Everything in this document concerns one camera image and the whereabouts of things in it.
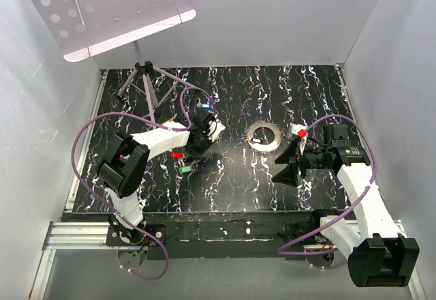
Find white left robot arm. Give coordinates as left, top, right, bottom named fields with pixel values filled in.
left=97, top=114, right=225, bottom=245

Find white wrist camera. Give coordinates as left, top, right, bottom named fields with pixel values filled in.
left=207, top=119, right=225, bottom=142
left=287, top=123, right=307, bottom=154

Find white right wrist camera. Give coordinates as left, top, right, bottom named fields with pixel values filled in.
left=287, top=123, right=307, bottom=154

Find white perforated music stand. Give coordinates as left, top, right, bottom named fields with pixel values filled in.
left=14, top=0, right=202, bottom=120

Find key with blue tag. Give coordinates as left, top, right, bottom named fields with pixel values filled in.
left=196, top=98, right=214, bottom=110

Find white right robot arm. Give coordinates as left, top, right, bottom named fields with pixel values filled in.
left=272, top=124, right=420, bottom=287

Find aluminium front rail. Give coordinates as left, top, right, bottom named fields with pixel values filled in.
left=30, top=220, right=113, bottom=300

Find key with red tag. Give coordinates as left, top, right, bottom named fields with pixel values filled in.
left=170, top=151, right=185, bottom=162

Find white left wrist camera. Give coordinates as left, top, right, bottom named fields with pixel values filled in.
left=207, top=119, right=225, bottom=142

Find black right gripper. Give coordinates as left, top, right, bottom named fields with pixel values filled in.
left=270, top=139, right=332, bottom=188

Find key with green tag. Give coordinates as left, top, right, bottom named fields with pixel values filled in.
left=178, top=165, right=198, bottom=175

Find metal toothed sprocket ring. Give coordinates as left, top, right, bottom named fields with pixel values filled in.
left=242, top=119, right=285, bottom=156

